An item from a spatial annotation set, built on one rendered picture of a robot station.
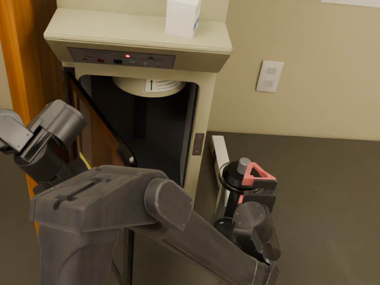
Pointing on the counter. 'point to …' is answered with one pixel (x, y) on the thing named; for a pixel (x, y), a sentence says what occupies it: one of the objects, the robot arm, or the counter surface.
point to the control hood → (138, 38)
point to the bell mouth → (149, 86)
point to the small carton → (182, 17)
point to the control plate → (93, 55)
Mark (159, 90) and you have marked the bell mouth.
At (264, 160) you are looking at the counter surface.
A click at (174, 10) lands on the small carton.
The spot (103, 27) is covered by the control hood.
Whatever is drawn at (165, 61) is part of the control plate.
